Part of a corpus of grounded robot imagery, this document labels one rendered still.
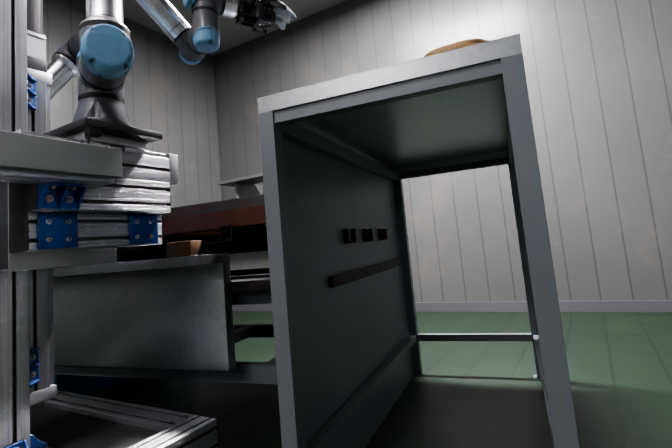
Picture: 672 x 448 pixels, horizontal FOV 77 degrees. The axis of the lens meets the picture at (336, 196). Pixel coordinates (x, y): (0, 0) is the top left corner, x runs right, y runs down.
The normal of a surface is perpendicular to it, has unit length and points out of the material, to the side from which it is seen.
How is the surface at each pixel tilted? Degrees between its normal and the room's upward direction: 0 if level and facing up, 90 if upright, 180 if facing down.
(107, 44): 98
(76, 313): 90
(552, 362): 90
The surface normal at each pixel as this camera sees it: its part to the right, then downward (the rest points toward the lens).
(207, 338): -0.38, -0.07
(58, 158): 0.86, -0.14
